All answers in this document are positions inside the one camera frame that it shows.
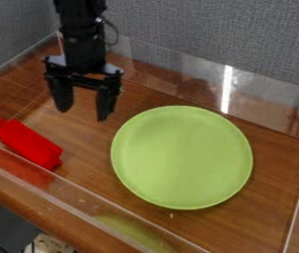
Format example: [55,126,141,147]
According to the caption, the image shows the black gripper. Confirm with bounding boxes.
[45,32,125,122]

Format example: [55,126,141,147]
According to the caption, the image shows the red cloth block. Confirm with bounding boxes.
[0,119,63,170]

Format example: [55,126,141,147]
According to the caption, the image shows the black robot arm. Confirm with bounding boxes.
[45,0,125,122]

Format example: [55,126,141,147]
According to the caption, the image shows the green round plate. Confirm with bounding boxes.
[112,106,253,210]

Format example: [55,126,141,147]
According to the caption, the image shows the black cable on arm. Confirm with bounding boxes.
[98,16,121,46]

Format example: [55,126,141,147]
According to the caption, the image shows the clear acrylic enclosure wall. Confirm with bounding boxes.
[0,39,299,253]

